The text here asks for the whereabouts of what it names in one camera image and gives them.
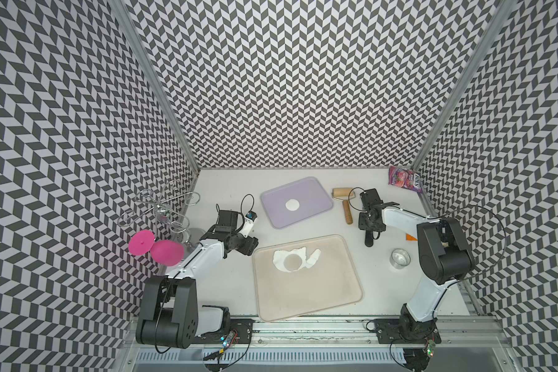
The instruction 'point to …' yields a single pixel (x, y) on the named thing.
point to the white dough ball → (279, 256)
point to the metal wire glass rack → (159, 211)
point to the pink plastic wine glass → (163, 253)
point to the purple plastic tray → (311, 198)
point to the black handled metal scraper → (370, 235)
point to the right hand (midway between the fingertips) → (369, 226)
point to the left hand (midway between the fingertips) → (247, 240)
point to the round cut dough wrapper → (292, 204)
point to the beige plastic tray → (330, 281)
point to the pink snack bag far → (404, 178)
